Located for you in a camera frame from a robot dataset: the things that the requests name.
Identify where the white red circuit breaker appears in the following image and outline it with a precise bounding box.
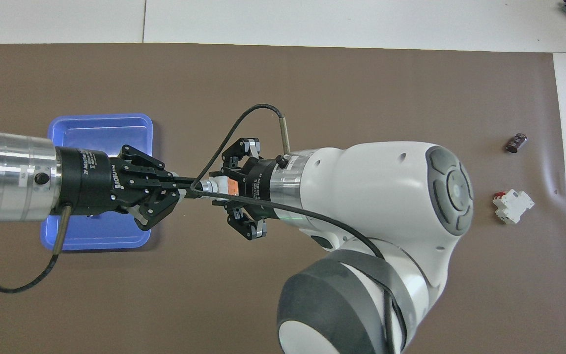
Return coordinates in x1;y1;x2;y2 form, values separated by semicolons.
492;189;535;225

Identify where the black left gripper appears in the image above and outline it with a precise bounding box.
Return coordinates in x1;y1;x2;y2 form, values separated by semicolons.
57;145;200;231

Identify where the small black terminal block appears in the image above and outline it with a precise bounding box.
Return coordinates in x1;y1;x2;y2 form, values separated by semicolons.
506;132;529;154

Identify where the white orange selector switch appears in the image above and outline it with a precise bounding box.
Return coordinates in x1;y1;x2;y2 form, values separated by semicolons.
185;177;239;198

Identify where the blue plastic tray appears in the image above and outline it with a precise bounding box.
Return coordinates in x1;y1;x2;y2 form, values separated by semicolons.
40;114;154;251

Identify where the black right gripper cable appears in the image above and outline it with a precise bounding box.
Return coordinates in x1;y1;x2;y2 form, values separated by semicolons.
190;104;406;354

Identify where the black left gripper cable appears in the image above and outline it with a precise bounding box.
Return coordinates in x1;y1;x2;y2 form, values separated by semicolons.
0;204;72;294

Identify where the brown table mat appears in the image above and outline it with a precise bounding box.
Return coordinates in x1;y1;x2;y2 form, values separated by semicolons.
0;43;566;354

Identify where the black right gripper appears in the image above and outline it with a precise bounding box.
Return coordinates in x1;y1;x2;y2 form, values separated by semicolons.
223;138;279;241

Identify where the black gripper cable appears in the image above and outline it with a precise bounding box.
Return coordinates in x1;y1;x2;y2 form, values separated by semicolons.
0;204;72;294
190;104;406;354

